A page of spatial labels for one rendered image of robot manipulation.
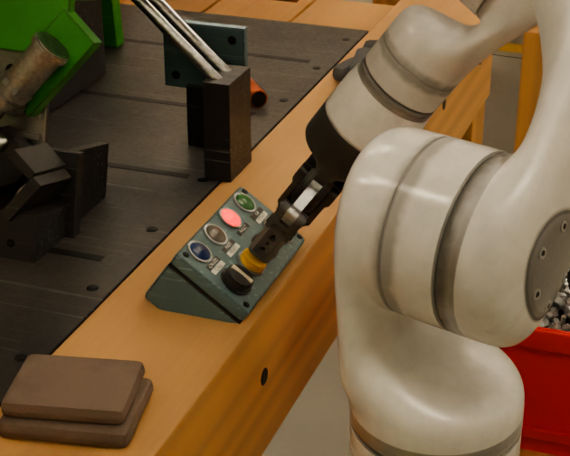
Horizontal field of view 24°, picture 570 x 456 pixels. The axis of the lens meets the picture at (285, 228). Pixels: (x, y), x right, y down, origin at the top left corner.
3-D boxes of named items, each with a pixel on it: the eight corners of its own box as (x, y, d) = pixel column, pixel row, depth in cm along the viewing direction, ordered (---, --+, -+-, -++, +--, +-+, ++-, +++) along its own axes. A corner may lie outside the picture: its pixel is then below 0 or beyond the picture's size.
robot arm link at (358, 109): (421, 209, 102) (470, 155, 99) (309, 117, 102) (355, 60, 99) (448, 165, 110) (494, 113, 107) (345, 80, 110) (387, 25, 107)
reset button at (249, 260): (265, 266, 116) (272, 258, 116) (256, 279, 114) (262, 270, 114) (244, 249, 116) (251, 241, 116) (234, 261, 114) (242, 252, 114)
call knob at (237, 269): (252, 284, 114) (260, 276, 113) (242, 299, 111) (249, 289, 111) (229, 265, 114) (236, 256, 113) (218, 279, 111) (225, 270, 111)
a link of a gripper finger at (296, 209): (312, 166, 106) (308, 172, 108) (276, 209, 105) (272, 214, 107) (335, 185, 106) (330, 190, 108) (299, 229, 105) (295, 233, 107)
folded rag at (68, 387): (156, 392, 102) (154, 359, 101) (128, 452, 95) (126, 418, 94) (32, 380, 104) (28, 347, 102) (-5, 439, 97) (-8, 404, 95)
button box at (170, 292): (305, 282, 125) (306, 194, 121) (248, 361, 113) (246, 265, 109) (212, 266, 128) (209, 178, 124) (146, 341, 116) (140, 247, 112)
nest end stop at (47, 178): (40, 211, 127) (72, 177, 125) (8, 221, 121) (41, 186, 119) (32, 202, 127) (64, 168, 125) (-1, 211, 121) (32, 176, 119)
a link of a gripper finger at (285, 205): (285, 195, 105) (275, 208, 111) (270, 213, 104) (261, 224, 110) (310, 217, 105) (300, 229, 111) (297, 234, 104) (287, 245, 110)
